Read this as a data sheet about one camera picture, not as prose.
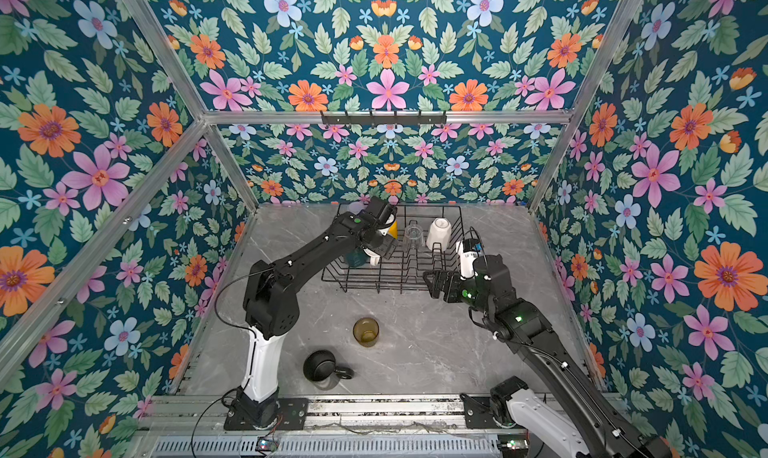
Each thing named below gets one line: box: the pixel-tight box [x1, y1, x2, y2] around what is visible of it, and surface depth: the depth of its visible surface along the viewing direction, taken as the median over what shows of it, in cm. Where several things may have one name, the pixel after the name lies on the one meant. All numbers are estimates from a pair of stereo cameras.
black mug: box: [303, 349, 354, 390], surface depth 78 cm
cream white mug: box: [426, 217, 452, 250], surface depth 99 cm
